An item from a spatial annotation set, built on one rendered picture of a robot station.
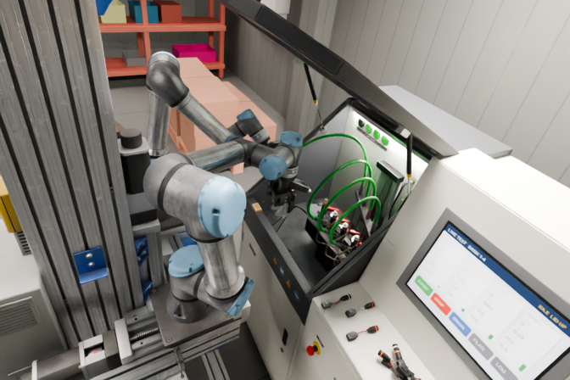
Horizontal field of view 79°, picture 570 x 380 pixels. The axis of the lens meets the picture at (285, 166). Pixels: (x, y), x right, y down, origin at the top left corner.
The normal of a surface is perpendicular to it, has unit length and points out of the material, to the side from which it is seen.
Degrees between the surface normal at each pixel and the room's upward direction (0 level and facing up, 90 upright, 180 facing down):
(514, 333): 76
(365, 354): 0
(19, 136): 90
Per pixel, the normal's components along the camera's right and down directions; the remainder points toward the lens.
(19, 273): 0.12, -0.83
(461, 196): -0.83, -0.04
